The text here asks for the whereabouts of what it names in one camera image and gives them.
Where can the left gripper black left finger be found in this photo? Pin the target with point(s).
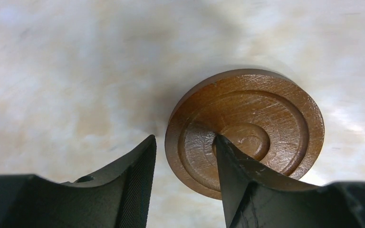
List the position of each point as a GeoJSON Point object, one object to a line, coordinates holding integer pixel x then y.
{"type": "Point", "coordinates": [115, 196]}

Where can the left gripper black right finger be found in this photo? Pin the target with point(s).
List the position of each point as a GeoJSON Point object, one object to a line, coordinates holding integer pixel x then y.
{"type": "Point", "coordinates": [255, 196]}

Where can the dark brown wooden coaster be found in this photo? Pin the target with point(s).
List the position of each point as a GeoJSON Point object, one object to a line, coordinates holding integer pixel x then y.
{"type": "Point", "coordinates": [263, 113]}

